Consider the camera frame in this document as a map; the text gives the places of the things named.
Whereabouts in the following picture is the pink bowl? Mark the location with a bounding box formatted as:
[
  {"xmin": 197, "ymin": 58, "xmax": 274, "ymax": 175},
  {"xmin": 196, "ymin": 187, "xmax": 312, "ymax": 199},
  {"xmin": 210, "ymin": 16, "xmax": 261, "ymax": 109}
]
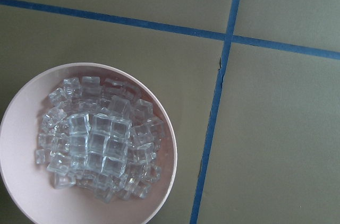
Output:
[{"xmin": 1, "ymin": 63, "xmax": 177, "ymax": 223}]

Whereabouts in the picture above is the clear ice cubes pile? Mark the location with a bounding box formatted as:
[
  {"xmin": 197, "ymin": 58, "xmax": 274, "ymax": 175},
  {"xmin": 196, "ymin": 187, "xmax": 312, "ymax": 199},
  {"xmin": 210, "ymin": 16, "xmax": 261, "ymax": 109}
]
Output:
[{"xmin": 35, "ymin": 76, "xmax": 165, "ymax": 203}]

